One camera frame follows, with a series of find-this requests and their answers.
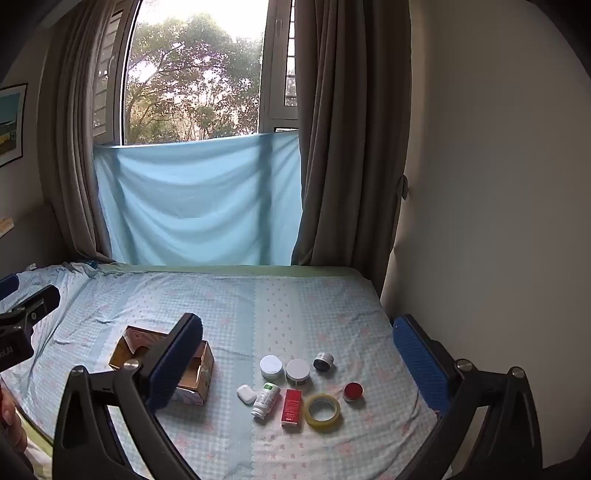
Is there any white round cream jar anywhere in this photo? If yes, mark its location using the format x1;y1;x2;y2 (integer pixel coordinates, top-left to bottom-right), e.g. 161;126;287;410
259;355;284;382

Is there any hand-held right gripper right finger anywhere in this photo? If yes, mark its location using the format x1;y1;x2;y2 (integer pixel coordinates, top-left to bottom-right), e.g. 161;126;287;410
392;315;544;480

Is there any grey-brown curtain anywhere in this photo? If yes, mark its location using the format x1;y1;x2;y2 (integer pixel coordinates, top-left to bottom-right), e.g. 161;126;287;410
290;0;413;301
38;0;140;260

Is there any clear yellowish tape roll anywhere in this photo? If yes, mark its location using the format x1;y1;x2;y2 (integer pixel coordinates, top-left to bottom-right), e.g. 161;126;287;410
303;393;342;433

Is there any framed wall picture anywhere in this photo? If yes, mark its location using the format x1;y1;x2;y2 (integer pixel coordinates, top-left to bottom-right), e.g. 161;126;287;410
0;83;29;167

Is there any person's left hand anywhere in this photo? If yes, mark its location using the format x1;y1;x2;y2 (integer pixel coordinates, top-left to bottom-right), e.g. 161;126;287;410
0;384;30;456

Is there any white bottle with green label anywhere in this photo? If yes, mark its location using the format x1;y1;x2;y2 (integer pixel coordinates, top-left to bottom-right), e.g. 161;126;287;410
250;382;281;421

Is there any red carton box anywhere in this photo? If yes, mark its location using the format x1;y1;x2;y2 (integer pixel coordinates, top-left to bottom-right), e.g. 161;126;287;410
281;388;304;428

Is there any green mattress cover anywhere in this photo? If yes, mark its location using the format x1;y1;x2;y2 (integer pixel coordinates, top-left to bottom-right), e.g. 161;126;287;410
95;263;376;280

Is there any light blue hanging cloth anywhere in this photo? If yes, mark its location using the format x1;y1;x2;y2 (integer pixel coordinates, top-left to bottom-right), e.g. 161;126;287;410
93;129;304;267

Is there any white round lid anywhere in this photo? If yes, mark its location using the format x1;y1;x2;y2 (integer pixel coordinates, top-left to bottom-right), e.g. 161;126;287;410
285;359;311;387

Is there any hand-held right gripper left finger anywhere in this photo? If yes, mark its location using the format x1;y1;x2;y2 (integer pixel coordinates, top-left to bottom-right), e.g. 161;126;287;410
52;312;206;480

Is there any window with grey frame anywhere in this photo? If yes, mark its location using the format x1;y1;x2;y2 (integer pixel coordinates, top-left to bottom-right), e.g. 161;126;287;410
92;0;301;145

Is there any floral checked bed sheet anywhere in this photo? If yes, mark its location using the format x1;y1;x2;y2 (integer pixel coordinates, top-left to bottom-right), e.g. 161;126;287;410
0;263;440;480

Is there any cardboard box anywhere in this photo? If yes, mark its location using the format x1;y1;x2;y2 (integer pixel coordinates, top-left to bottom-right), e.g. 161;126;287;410
108;325;216;407

